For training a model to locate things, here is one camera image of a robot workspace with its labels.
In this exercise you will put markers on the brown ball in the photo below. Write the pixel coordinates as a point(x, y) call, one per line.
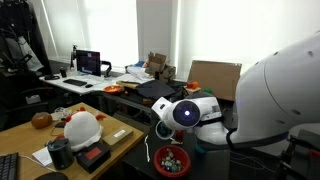
point(41, 120)

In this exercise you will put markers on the white plastic fork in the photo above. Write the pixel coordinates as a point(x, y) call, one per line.
point(176, 141)

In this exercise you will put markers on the slim black keyboard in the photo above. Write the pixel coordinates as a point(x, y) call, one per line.
point(75, 82)

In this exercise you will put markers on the glass jar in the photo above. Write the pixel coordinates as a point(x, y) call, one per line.
point(60, 113)

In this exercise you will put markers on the large brown cardboard box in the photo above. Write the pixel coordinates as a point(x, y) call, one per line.
point(216, 78)

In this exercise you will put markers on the white paper pile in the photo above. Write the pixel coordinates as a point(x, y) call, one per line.
point(138, 71)

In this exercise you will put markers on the dark hanging clothes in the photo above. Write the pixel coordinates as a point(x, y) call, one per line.
point(16, 33)

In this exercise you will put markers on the black mechanical keyboard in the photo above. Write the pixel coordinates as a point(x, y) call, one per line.
point(8, 166)

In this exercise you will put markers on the black computer mouse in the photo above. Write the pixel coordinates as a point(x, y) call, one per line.
point(88, 85)

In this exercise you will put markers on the open cardboard box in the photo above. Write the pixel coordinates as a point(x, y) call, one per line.
point(160, 66)

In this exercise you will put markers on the metal frame table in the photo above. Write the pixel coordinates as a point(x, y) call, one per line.
point(133, 101)

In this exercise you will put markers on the white chicken plush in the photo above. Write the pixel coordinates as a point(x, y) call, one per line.
point(81, 130)

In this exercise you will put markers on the wooden table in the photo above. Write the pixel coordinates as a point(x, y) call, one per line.
point(20, 140)

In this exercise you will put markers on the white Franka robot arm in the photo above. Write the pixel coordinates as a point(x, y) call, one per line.
point(283, 93)

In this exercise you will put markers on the black box red label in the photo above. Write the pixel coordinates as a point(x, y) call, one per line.
point(93, 156)

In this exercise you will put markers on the black computer monitor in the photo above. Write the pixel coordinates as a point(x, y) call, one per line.
point(88, 62)

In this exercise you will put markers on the flat brown cardboard box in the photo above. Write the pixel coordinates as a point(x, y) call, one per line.
point(117, 136)

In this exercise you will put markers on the small teal plastic cup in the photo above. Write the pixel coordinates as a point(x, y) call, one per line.
point(164, 130)

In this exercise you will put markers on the orange toy ball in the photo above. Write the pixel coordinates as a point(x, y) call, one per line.
point(192, 85)

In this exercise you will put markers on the white desk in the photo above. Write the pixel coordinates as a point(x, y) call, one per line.
point(100, 85)

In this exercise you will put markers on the black oval pad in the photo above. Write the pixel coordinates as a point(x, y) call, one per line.
point(51, 176)

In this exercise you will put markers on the black desk tripod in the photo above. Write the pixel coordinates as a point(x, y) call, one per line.
point(72, 56)

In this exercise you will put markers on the white paper sheet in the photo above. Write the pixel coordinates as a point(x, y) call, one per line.
point(42, 156)

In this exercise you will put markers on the black mug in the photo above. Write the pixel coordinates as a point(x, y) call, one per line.
point(63, 72)
point(60, 154)

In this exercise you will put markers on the white plastic knife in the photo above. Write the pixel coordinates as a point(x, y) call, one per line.
point(146, 150)

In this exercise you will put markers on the orange bowl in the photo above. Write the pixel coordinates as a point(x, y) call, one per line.
point(112, 89)

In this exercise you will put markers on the red bowl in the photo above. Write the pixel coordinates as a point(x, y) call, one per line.
point(171, 160)

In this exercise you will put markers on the black office chair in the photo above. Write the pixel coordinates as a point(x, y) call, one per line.
point(20, 110)

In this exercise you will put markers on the green toy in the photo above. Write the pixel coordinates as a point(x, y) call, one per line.
point(208, 91)

